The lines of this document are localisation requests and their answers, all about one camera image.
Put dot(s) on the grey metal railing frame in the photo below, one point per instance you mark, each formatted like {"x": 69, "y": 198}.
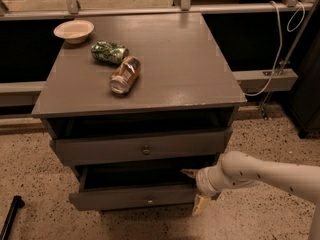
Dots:
{"x": 133, "y": 9}

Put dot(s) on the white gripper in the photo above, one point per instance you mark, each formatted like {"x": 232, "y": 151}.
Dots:
{"x": 202, "y": 181}

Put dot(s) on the green soda can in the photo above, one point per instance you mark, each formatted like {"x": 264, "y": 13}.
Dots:
{"x": 109, "y": 52}

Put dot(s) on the diagonal metal rod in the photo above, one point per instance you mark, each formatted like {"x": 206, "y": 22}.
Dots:
{"x": 308, "y": 8}

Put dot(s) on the white ceramic bowl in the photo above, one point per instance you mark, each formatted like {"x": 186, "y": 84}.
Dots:
{"x": 75, "y": 31}

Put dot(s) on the grey top drawer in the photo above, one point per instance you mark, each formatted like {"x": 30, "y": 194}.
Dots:
{"x": 102, "y": 150}

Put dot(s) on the dark cabinet at right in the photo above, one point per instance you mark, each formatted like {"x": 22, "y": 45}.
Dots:
{"x": 304, "y": 100}

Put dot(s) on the grey wooden drawer cabinet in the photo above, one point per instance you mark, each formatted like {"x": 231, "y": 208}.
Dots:
{"x": 139, "y": 122}

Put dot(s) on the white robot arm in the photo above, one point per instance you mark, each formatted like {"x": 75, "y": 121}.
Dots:
{"x": 236, "y": 169}

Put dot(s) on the grey drawer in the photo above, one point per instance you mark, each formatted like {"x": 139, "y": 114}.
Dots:
{"x": 102, "y": 191}
{"x": 102, "y": 150}

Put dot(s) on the orange soda can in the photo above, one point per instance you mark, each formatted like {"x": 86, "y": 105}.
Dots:
{"x": 125, "y": 75}

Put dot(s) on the black bar on floor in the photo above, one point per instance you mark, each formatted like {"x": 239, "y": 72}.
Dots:
{"x": 16, "y": 204}

